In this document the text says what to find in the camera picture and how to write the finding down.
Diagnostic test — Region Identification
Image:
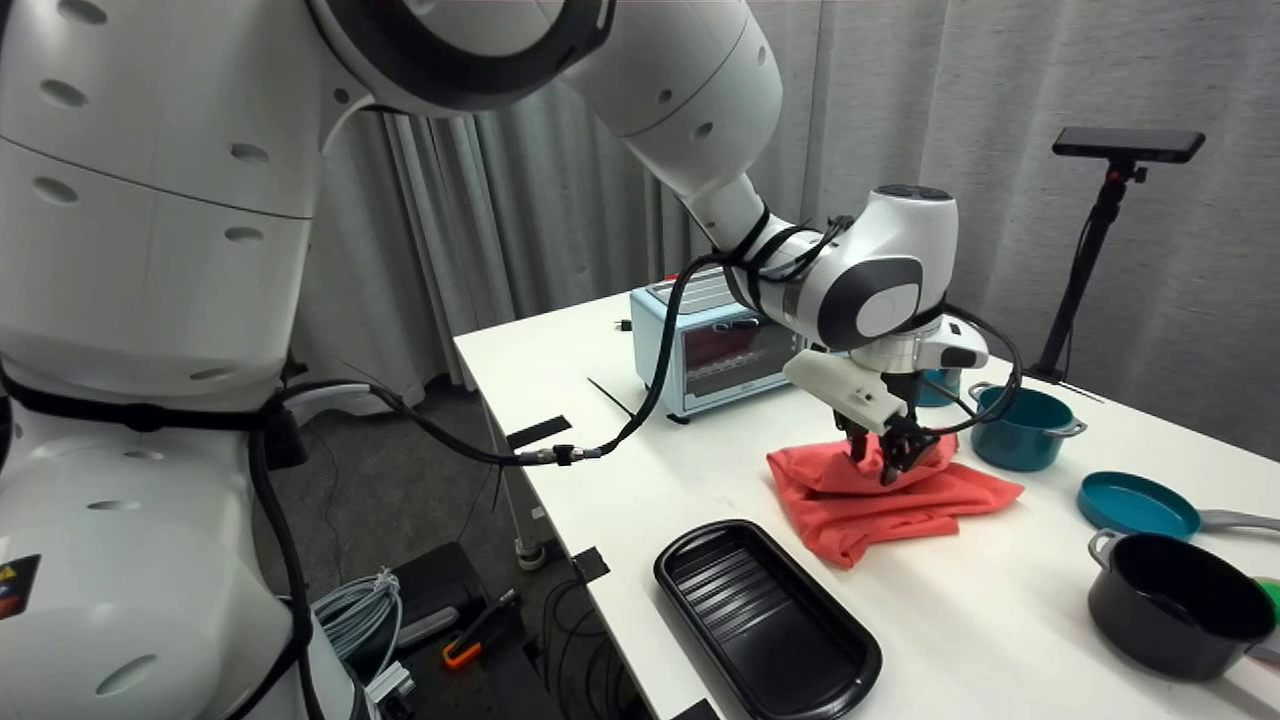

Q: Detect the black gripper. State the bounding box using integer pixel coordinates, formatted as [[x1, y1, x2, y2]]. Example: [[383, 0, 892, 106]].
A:
[[834, 376, 943, 490]]

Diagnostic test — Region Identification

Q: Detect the coral red shirt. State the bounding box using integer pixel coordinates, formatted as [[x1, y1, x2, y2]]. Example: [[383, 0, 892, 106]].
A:
[[762, 433, 1029, 572]]

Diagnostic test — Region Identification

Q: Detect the teal toy pot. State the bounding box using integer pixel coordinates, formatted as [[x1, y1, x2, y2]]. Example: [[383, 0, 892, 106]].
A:
[[964, 379, 1086, 477]]

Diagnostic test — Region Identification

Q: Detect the black ridged tray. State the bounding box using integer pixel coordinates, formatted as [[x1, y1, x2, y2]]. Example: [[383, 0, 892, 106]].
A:
[[650, 515, 889, 720]]

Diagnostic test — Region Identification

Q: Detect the light blue toaster oven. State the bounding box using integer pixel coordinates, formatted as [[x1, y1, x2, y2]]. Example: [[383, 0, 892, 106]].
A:
[[627, 278, 803, 424]]

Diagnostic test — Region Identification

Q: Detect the teal toy frying pan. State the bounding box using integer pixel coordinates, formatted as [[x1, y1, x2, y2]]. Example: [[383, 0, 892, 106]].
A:
[[1075, 469, 1280, 544]]

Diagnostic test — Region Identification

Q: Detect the small black tape piece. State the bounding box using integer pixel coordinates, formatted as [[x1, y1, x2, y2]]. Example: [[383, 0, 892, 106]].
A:
[[567, 544, 617, 587]]

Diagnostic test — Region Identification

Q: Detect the black toy pot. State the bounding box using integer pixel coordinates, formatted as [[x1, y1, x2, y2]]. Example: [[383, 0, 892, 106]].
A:
[[1085, 530, 1280, 685]]

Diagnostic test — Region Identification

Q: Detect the long black tape strip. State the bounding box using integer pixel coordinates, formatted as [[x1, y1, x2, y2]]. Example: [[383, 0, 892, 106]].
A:
[[504, 414, 574, 451]]

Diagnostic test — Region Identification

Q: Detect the grey curtain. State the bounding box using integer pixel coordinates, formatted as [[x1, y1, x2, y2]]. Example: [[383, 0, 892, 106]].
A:
[[303, 0, 1280, 457]]

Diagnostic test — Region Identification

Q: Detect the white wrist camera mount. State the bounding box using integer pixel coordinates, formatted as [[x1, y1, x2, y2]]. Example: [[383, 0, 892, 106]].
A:
[[779, 347, 899, 437]]

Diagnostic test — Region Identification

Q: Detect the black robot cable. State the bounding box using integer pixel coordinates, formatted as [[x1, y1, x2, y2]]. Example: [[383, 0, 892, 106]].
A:
[[263, 253, 1033, 473]]

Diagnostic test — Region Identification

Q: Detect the black camera stand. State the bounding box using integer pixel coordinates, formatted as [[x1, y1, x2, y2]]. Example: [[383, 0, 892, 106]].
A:
[[1018, 124, 1206, 390]]

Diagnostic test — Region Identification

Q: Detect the orange handled tool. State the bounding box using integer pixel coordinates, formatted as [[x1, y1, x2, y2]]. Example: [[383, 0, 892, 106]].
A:
[[440, 586, 527, 671]]

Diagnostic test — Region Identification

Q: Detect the light blue cable bundle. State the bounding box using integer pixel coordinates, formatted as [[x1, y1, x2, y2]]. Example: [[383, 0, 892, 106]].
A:
[[315, 568, 412, 701]]

